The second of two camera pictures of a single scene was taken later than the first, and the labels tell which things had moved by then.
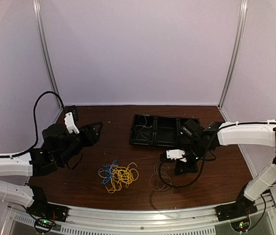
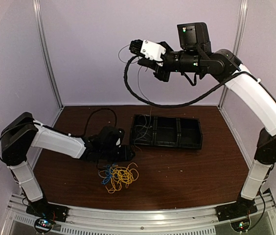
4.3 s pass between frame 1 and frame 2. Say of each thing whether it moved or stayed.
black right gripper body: moved
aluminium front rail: stayed
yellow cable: stayed
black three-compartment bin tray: stayed
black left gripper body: moved
